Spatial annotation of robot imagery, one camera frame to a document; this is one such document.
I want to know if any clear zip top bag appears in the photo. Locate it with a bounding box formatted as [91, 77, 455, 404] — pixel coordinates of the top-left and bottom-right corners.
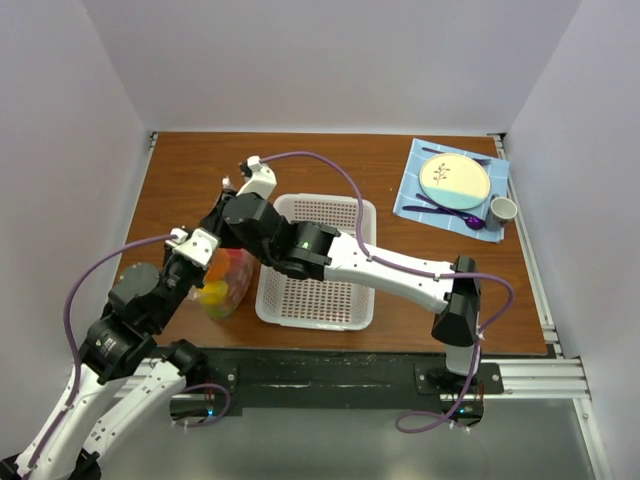
[192, 174, 257, 321]

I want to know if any white perforated plastic basket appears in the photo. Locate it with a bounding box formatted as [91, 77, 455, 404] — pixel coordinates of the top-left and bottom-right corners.
[255, 193, 375, 331]

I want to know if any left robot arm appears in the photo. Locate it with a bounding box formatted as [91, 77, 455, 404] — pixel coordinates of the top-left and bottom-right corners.
[1, 247, 215, 479]

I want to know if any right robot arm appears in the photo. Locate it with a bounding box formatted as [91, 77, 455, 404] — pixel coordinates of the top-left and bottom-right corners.
[199, 192, 481, 393]

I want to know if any yellow fake lemon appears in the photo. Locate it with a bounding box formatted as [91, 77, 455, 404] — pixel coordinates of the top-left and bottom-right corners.
[197, 280, 229, 306]

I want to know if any green fake apple left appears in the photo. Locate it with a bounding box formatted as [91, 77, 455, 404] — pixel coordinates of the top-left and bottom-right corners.
[201, 303, 237, 320]

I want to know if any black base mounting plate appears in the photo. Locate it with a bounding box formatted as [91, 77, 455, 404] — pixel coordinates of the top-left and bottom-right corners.
[170, 348, 504, 417]

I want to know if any blue checked cloth napkin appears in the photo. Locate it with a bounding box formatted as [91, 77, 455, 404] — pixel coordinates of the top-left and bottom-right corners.
[393, 138, 510, 243]

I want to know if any purple plastic fork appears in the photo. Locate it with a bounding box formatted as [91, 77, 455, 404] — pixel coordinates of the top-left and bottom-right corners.
[401, 205, 467, 218]

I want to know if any round cream blue plate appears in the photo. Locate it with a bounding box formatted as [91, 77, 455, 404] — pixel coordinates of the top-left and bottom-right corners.
[418, 153, 491, 211]

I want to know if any purple plastic spoon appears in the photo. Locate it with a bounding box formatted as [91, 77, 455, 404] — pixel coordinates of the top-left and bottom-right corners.
[415, 193, 486, 231]

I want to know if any purple plastic knife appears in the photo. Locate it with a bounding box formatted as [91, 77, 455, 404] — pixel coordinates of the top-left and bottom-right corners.
[421, 147, 492, 166]

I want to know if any white grey mug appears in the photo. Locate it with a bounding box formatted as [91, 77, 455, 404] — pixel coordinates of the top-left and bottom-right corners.
[485, 195, 518, 231]

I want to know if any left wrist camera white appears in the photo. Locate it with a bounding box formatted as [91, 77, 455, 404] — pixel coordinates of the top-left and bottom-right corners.
[165, 227, 220, 270]

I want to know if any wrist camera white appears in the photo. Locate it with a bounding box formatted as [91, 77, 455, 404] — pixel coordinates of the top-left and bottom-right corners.
[165, 227, 220, 270]
[237, 156, 277, 200]

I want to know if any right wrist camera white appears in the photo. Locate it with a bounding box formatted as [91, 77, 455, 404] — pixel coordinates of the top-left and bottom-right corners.
[237, 156, 277, 200]

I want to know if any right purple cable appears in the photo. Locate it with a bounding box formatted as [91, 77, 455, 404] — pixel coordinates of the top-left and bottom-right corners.
[259, 150, 515, 433]

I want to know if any aluminium frame rail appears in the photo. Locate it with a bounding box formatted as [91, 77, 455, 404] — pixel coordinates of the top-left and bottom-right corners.
[487, 130, 611, 480]

